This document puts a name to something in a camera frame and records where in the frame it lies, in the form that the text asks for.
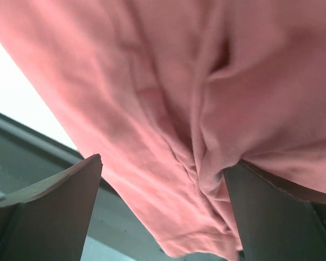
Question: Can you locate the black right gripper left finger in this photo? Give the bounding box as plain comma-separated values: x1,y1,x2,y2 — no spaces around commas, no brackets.
0,154,102,260

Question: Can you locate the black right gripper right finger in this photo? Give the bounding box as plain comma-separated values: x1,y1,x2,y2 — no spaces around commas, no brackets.
223,161,326,260

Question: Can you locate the salmon pink polo shirt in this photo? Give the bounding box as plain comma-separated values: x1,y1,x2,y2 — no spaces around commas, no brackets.
0,1,326,260

